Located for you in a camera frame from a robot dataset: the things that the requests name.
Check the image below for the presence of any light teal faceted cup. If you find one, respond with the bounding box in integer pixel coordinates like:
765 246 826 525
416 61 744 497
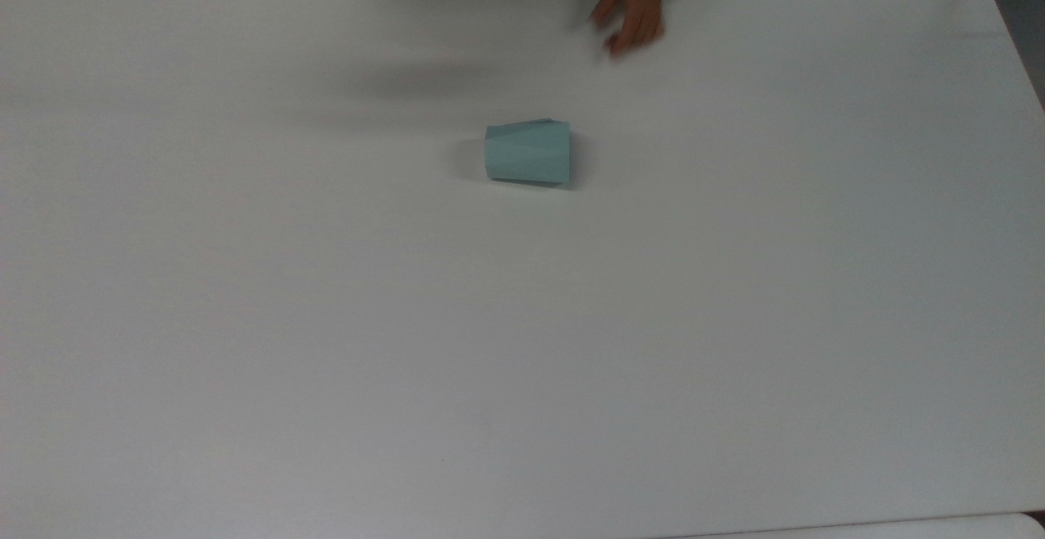
484 118 573 189

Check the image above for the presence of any person's bare hand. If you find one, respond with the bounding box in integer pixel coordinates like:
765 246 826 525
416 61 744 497
589 0 667 57

